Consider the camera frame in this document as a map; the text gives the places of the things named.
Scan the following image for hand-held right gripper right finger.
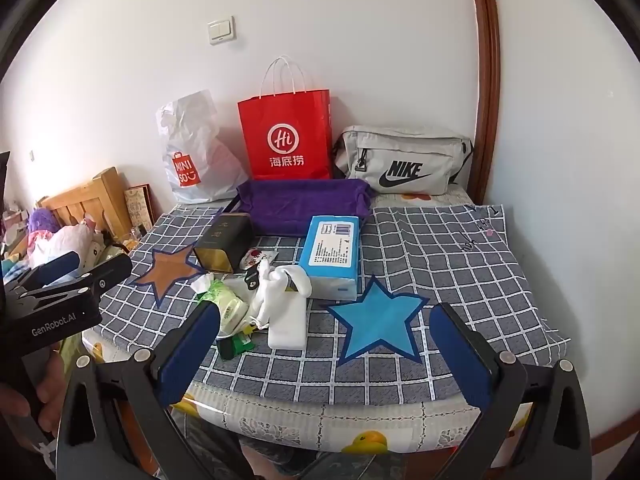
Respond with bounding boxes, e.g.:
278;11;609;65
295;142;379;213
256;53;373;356
425;302;593;480

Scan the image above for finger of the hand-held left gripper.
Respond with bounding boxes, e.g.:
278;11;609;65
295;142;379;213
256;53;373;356
42;254;133;303
20;251;81;288

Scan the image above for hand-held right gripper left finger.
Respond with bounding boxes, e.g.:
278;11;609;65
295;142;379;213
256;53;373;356
55;302;251;480

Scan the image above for dark green sachet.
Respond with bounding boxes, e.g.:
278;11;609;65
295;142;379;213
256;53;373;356
216;332;256;361

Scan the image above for green wet wipe pack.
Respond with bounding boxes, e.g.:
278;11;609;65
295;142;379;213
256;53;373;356
197;280;251;336

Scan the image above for white cotton glove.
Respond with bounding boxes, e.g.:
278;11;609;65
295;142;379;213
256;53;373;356
272;265;313;300
248;266;281;332

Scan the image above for white power bank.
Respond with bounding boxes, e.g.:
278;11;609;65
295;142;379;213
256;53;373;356
267;292;307;350

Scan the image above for small red white snack packet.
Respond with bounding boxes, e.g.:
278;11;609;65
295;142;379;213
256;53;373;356
240;249;278;273

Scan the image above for purple fabric storage box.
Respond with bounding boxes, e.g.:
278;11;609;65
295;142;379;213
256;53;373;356
235;178;373;237

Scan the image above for person's left hand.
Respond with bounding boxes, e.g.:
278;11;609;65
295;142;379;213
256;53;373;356
0;347;68;441

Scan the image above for floral quilt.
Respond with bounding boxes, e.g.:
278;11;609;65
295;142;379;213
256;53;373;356
27;215;108;281

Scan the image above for purple plush toy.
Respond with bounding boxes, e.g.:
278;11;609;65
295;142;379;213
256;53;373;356
27;207;61;233

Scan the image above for brown star patch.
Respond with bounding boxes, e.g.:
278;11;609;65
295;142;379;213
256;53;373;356
131;244;208;310

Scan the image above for wooden bed headboard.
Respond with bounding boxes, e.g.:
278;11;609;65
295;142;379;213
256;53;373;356
37;166;133;241

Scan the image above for blue star patch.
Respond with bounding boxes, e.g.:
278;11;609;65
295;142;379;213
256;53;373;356
325;274;431;367

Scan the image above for grey checkered tablecloth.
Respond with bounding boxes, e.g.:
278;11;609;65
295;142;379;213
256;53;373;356
97;195;571;406

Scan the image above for dark green tea tin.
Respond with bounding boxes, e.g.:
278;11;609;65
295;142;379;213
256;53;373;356
192;212;254;273

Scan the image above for duck printed table cover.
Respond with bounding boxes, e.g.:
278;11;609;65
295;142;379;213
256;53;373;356
82;330;531;456

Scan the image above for blue tissue pack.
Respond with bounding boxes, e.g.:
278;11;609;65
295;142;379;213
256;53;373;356
298;215;362;301

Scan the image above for white plastic shopping bag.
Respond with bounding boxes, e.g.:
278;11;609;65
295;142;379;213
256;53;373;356
156;89;251;206

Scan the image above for grey waist bag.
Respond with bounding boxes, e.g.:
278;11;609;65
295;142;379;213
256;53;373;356
332;125;475;196

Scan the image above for red paper bag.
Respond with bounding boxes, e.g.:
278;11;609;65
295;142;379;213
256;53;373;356
237;55;333;181

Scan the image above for white light switch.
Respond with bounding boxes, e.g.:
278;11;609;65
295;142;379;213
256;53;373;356
207;16;236;45

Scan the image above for brown wooden door frame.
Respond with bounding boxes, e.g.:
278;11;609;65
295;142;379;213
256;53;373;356
467;0;502;201

